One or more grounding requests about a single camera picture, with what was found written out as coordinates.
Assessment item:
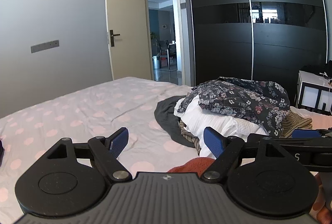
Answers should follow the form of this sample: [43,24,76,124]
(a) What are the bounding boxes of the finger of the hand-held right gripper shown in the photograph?
[246,129,332,149]

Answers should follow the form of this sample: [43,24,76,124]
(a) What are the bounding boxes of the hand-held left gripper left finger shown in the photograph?
[45,127,132,183]

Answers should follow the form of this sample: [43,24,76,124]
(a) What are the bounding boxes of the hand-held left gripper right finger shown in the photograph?
[200,127,293,184]

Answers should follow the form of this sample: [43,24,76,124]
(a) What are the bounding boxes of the dark floral pants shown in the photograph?
[177,77,291,138]

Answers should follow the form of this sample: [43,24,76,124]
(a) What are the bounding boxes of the person's right hand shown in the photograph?
[312,201,332,224]

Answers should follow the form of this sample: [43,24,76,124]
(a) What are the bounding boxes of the tan striped garment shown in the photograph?
[179,111,313,156]

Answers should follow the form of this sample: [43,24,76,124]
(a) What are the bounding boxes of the white garment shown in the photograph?
[174,98,270,160]

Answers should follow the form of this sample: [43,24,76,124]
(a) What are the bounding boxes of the red towel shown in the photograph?
[167,157,216,174]

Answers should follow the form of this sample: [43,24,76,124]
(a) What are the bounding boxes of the white bedside cabinet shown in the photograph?
[296,70,332,116]

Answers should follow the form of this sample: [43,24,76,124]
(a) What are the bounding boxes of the bed with pink dotted sheet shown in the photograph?
[0,76,332,217]

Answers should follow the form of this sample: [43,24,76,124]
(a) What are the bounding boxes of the dark grey garment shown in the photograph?
[154,96,198,148]

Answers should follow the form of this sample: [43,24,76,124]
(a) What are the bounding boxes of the dark dining chair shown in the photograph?
[158,40,171,69]

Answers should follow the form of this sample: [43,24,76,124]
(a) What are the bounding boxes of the green houseplant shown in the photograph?
[150,32,159,49]

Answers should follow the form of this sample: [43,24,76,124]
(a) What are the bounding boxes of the black sliding wardrobe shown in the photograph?
[185,0,328,87]

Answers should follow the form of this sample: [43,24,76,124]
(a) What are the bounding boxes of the cream door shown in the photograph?
[104,0,153,81]

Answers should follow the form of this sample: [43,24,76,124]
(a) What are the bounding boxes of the dark door handle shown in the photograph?
[109,30,120,47]

